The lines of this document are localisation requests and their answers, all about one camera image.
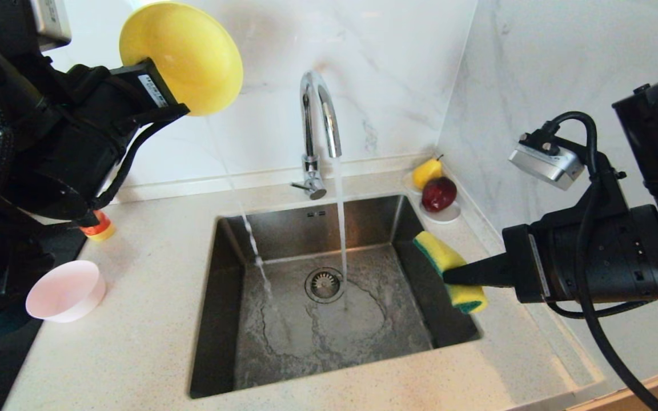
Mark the stainless steel sink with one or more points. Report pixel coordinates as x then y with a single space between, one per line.
329 337

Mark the chrome gooseneck faucet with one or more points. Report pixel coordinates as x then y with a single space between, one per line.
308 131

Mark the small white dish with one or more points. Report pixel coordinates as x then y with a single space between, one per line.
443 217

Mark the round metal drain strainer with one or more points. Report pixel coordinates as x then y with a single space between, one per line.
325 285

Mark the yellow green sponge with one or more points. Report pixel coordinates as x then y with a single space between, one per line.
446 254

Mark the yellow pear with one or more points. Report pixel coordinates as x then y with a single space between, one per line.
425 173

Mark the dark red apple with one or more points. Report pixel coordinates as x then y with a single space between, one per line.
438 194

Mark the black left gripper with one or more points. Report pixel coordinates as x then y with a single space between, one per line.
95 131

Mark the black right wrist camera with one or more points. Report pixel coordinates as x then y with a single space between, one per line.
549 160

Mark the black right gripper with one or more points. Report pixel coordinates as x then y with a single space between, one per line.
592 262

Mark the yellow plastic bowl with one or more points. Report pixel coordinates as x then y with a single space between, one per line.
192 54

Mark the orange dish soap bottle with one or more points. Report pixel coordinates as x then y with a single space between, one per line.
99 227

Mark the pink plastic bowl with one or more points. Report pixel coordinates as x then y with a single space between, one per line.
66 294

